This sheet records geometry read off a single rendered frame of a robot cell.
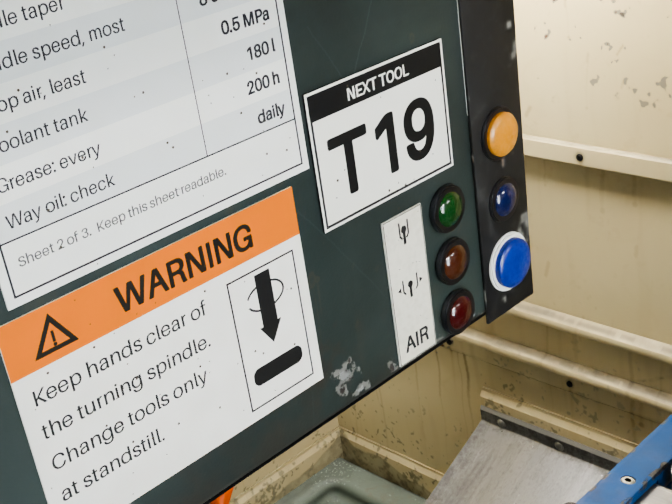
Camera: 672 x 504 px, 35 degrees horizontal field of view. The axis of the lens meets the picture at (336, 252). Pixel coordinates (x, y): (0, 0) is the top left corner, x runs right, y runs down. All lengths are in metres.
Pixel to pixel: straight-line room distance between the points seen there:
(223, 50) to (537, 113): 1.08
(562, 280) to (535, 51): 0.34
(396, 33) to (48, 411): 0.24
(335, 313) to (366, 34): 0.14
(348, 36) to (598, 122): 0.97
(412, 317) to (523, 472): 1.20
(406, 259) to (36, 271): 0.22
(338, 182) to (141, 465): 0.16
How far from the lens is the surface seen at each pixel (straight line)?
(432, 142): 0.57
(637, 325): 1.57
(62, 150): 0.43
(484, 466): 1.80
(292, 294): 0.52
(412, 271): 0.58
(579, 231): 1.55
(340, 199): 0.52
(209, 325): 0.49
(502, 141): 0.60
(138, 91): 0.44
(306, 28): 0.50
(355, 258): 0.54
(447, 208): 0.58
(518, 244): 0.63
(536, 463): 1.77
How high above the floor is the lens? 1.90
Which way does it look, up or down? 25 degrees down
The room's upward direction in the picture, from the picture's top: 9 degrees counter-clockwise
